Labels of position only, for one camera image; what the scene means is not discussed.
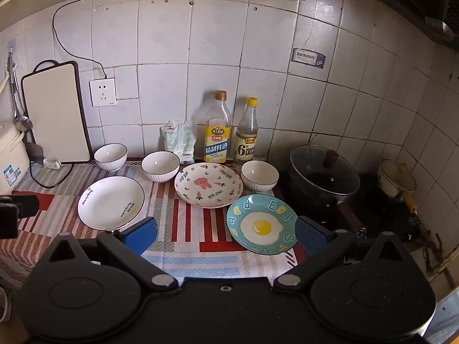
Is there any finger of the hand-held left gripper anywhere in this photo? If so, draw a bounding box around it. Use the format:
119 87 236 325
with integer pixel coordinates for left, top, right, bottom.
0 195 39 239

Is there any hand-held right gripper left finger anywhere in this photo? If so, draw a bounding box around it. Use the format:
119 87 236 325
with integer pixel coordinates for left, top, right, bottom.
32 217 180 294

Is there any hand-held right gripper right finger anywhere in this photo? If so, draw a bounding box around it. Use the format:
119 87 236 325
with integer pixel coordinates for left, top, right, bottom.
274 216 427 296

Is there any white plate with black rim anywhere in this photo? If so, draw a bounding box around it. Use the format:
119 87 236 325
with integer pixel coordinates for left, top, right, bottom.
78 176 145 230

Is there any blue egg print plate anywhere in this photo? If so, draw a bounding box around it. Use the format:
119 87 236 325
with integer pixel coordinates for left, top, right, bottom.
226 194 299 256

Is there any white ribbed bowl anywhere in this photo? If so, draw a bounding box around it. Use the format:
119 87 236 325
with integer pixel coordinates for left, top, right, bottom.
94 143 128 172
240 160 279 192
141 151 180 183

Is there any bunny print plate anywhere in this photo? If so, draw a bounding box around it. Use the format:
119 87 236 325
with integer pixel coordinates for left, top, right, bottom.
174 162 244 208

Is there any striped table mat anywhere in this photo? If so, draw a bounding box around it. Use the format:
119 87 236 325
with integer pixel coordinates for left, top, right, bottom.
0 158 307 281

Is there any white rice cooker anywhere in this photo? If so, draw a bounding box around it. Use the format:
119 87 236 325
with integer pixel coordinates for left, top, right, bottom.
0 122 31 196

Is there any black appliance plug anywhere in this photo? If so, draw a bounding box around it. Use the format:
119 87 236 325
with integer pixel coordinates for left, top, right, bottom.
24 141 46 166

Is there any glass pot lid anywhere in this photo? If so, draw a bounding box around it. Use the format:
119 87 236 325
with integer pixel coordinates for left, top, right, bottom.
290 145 361 196

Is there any black gas stove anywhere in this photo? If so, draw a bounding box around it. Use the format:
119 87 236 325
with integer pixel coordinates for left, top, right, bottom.
281 174 427 246

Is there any metal ladle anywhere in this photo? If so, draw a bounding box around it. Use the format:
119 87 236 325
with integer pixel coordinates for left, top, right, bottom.
5 53 34 132

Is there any cream enamel pot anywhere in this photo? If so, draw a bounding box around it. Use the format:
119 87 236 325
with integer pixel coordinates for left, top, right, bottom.
376 159 419 216

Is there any white cutting board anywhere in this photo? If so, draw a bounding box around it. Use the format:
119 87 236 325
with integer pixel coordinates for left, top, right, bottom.
22 61 92 164

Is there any white seasoning packet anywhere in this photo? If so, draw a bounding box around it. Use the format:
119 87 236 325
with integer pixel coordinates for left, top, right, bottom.
178 119 196 164
160 121 180 153

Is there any clear vinegar bottle yellow cap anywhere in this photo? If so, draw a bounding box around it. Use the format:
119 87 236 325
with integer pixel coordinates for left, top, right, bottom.
234 97 259 165

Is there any cooking wine bottle yellow label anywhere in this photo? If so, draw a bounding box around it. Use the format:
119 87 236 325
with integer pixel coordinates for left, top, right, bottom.
204 90 232 164

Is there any range hood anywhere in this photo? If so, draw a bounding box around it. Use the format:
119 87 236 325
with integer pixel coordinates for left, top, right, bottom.
349 0 459 51

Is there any black power cable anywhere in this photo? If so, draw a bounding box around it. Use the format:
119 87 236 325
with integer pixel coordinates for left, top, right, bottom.
30 161 75 189

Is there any white wall socket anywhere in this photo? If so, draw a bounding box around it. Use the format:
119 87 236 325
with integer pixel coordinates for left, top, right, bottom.
90 78 117 107

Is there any wall sticker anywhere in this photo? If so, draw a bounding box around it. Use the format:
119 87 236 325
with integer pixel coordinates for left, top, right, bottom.
292 48 326 69

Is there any black wall cable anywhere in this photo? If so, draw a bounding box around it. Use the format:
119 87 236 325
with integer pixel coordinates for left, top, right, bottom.
52 0 302 79

